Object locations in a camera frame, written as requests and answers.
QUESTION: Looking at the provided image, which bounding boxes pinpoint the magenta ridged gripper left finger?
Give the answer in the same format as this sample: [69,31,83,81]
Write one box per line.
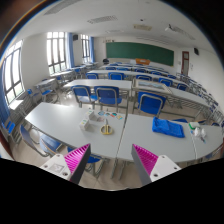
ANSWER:
[41,144,91,184]

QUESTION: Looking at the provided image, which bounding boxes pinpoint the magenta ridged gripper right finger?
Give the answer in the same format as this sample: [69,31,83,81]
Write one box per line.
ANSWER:
[131,144,180,186]

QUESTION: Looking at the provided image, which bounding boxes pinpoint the blue folded towel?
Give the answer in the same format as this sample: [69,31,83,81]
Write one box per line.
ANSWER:
[152,117,185,138]

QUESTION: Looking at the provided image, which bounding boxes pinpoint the blue chair under front desk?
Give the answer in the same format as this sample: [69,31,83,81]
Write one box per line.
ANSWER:
[20,125,62,157]

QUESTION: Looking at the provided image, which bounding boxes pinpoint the grey desk front right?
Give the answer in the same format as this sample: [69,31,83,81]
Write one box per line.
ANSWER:
[117,114,223,163]

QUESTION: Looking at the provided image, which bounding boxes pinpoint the grey desk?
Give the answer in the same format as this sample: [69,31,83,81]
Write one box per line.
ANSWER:
[117,114,223,163]
[25,102,125,158]

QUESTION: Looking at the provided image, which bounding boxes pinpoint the small white box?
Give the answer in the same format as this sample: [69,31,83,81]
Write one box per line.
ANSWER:
[79,118,90,130]

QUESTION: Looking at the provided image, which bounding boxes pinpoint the grey desk front left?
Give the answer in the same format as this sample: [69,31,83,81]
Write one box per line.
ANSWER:
[25,102,125,158]

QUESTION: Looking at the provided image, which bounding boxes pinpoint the white plastic bag items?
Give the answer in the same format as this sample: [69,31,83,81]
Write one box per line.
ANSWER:
[188,122,206,142]

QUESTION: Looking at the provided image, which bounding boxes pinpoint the colourful cards on table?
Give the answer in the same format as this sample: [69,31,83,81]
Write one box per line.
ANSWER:
[98,111,123,120]

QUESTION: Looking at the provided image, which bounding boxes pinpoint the blue chair behind table right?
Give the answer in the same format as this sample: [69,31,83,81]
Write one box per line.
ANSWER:
[133,92,166,117]

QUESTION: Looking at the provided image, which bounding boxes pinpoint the blue chair behind table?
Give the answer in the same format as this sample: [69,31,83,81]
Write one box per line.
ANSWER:
[71,85,97,107]
[133,92,166,117]
[94,86,122,108]

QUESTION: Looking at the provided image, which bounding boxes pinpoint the blue chair behind table left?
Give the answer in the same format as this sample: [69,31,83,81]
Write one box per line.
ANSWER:
[71,85,97,107]

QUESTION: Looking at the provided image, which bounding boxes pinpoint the blue chair behind table middle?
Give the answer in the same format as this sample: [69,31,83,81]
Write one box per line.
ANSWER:
[94,86,122,108]

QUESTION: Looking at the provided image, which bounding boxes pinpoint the grey desk second row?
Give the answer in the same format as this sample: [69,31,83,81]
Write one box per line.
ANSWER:
[64,79,132,90]

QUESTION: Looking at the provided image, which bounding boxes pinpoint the orange lectern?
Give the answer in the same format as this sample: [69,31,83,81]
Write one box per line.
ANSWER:
[135,58,150,65]

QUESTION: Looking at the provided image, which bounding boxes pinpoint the green chalkboard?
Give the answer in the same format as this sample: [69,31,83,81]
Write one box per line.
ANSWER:
[106,42,174,66]

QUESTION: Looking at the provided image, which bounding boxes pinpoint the left large window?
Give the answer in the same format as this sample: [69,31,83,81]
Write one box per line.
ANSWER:
[3,40,24,104]

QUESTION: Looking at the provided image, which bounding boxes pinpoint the brown door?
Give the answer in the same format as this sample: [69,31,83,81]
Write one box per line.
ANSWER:
[181,51,189,76]

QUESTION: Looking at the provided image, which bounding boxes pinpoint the middle window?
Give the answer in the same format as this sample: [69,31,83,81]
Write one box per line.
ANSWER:
[47,32,66,75]

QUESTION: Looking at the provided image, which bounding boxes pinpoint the blue curtain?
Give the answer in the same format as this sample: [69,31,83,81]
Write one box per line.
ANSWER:
[68,32,75,68]

